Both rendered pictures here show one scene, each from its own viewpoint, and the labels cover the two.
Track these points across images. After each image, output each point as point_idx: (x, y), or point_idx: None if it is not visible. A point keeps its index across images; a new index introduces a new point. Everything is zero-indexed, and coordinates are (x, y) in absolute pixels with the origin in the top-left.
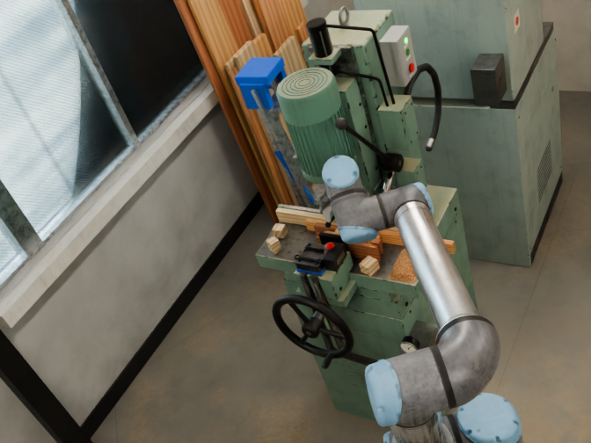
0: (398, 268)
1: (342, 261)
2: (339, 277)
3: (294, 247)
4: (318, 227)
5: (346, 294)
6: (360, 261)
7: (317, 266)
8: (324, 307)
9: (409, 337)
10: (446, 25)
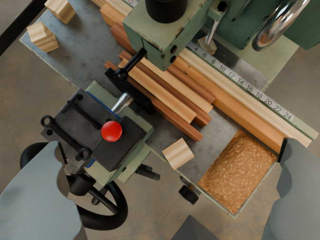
0: (223, 187)
1: (134, 149)
2: (124, 164)
3: (77, 50)
4: (117, 35)
5: (132, 170)
6: (165, 127)
7: (79, 167)
8: (82, 222)
9: (191, 195)
10: None
